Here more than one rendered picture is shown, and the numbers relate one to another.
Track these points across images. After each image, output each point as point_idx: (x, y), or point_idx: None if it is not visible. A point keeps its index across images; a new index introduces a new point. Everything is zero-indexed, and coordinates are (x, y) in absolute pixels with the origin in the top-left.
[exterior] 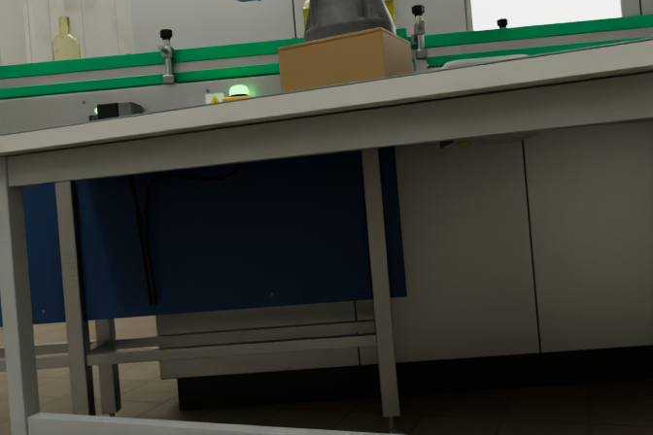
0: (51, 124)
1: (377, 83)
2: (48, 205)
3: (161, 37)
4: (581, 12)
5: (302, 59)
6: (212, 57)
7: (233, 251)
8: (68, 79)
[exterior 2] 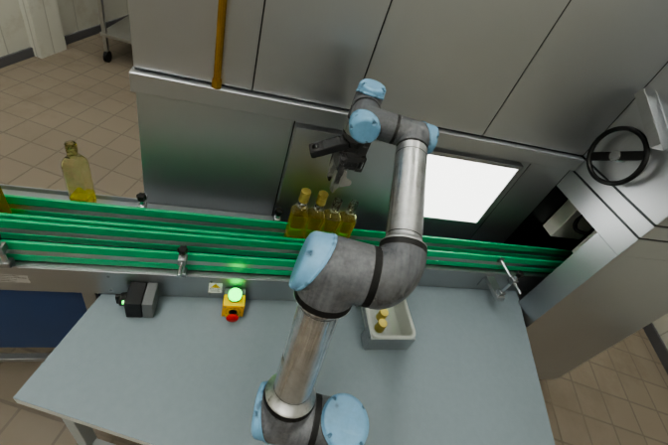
0: (80, 283)
1: None
2: (80, 309)
3: (178, 252)
4: (459, 215)
5: None
6: (218, 261)
7: None
8: (91, 256)
